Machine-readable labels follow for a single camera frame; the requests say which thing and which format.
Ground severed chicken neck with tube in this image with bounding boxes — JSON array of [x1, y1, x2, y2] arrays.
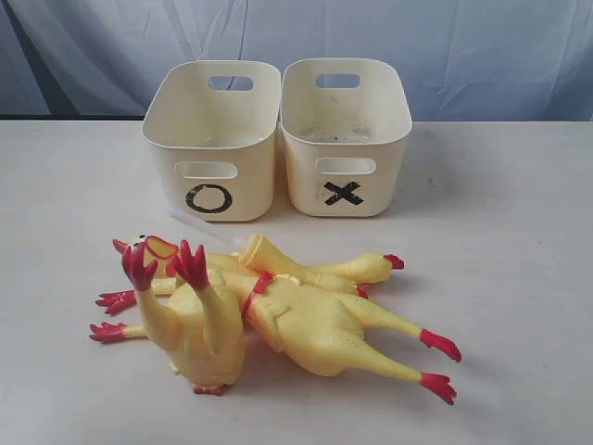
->
[[168, 208, 308, 280]]

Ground yellow rubber chicken with head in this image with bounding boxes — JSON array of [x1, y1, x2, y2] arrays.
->
[[112, 232, 463, 407]]

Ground headless yellow rubber chicken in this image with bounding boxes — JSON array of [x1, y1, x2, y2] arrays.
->
[[121, 240, 246, 395]]

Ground yellow rubber chicken underneath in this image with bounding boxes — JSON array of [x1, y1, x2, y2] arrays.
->
[[90, 252, 405, 342]]

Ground cream bin marked X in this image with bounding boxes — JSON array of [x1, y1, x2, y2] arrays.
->
[[280, 57, 412, 218]]

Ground cream bin marked O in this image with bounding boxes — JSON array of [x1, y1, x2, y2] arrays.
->
[[142, 60, 281, 222]]

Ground white backdrop curtain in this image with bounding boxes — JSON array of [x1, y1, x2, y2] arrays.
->
[[1, 1, 592, 121]]

